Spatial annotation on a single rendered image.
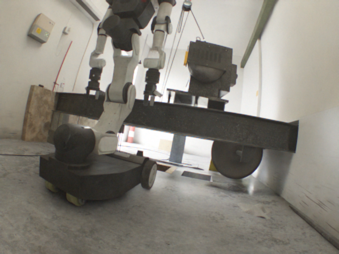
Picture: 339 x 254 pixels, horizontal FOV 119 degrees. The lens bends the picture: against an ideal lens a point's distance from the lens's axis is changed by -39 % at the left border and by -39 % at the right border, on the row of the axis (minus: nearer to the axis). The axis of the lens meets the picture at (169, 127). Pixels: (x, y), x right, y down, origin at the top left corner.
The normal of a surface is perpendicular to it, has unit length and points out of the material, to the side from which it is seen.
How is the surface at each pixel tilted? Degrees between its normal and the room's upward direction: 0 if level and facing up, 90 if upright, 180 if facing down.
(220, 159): 90
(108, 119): 60
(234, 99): 90
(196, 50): 90
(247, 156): 90
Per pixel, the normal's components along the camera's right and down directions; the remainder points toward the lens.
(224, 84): 0.00, -0.05
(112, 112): -0.08, -0.56
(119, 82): -0.18, -0.15
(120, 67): -0.22, 0.09
